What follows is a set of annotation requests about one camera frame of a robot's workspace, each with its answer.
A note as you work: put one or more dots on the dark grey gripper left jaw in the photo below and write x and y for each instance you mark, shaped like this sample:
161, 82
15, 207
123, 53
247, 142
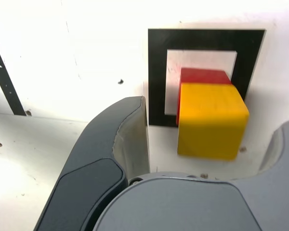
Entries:
86, 168

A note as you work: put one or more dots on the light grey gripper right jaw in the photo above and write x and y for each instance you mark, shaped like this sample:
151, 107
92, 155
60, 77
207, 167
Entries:
183, 204

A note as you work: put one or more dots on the black tape square outline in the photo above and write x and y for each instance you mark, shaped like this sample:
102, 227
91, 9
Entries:
156, 72

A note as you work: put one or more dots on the red cube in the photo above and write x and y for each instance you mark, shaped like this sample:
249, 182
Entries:
202, 75

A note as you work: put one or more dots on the black tape strip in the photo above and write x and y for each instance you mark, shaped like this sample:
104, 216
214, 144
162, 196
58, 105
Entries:
7, 84

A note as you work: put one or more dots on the yellow cube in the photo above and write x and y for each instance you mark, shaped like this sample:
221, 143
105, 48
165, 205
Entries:
212, 120

